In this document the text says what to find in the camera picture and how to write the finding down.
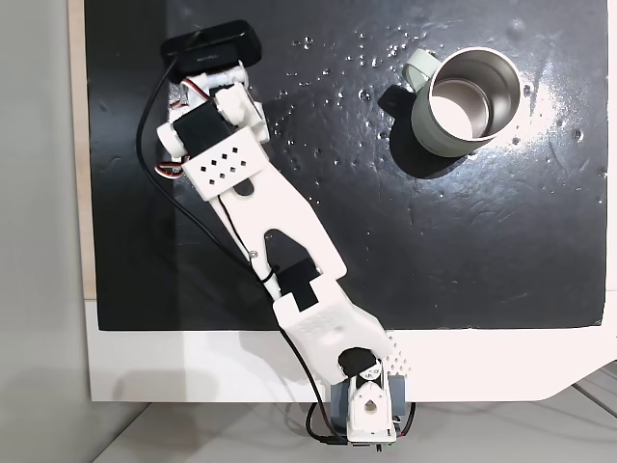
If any pale green steel mug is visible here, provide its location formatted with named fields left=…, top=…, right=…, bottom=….
left=400, top=45, right=525, bottom=160

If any black table mat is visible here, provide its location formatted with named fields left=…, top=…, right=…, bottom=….
left=83, top=0, right=606, bottom=332

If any grey table clamp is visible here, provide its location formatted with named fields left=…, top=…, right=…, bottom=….
left=329, top=374, right=409, bottom=427

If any black camera cable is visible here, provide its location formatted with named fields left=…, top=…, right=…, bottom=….
left=135, top=61, right=338, bottom=438

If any black oval camera box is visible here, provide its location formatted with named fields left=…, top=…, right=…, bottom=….
left=160, top=18, right=265, bottom=82

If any black base cable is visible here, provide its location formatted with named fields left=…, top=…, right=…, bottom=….
left=305, top=398, right=417, bottom=448

